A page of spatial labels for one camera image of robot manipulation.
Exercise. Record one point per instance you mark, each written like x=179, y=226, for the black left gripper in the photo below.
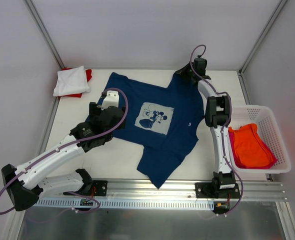
x=94, y=110

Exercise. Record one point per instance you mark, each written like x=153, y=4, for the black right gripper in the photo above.
x=183, y=70

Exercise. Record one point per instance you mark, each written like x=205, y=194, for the blue printed t shirt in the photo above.
x=164, y=120

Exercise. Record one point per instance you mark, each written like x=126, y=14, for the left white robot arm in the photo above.
x=30, y=182

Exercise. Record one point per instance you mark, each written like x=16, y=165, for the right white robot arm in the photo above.
x=218, y=113

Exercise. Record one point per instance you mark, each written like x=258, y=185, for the folded white t shirt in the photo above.
x=71, y=81

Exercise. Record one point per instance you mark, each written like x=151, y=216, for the folded red t shirt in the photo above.
x=88, y=73

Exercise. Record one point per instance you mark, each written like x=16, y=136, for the white plastic basket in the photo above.
x=269, y=133

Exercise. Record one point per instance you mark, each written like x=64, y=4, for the orange t shirt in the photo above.
x=252, y=147

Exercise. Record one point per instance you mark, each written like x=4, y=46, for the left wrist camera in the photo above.
x=109, y=98

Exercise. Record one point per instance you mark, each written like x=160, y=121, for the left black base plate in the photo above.
x=98, y=188

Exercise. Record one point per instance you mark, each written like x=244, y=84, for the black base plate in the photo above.
x=98, y=188
x=207, y=190

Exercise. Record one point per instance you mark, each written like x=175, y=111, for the white slotted cable duct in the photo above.
x=104, y=203

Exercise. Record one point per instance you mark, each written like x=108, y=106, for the right aluminium frame post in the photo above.
x=264, y=33

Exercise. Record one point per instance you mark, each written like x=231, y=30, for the aluminium frame post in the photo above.
x=44, y=32
x=264, y=33

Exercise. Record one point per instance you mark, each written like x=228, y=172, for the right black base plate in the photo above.
x=207, y=190

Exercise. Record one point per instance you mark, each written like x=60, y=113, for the left aluminium frame post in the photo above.
x=44, y=32

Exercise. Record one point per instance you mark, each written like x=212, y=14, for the aluminium mounting rail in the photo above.
x=139, y=189

